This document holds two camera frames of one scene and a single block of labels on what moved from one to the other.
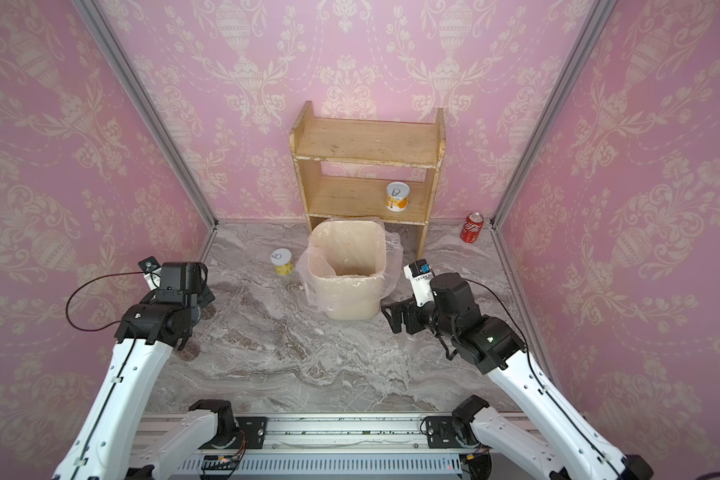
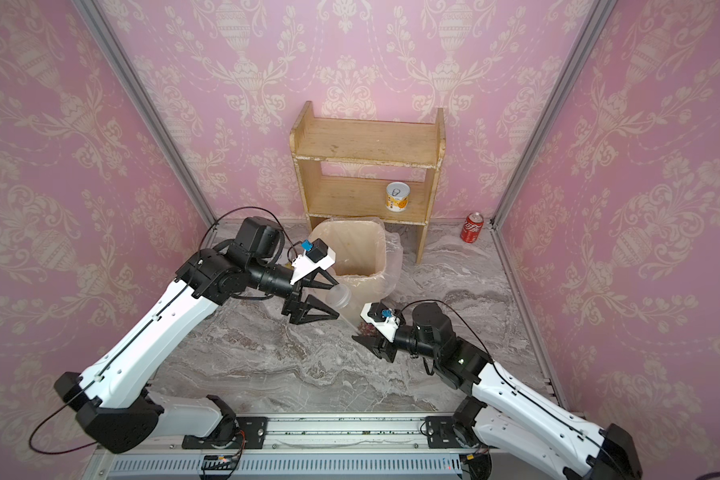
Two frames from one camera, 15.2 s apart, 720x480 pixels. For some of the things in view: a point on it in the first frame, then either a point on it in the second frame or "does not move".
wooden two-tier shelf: x=399 y=203 does not move
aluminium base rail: x=343 y=446 does not move
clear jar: x=190 y=352 → x=368 y=329
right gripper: x=412 y=310 → x=378 y=347
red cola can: x=471 y=227 does not move
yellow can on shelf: x=397 y=196 does not move
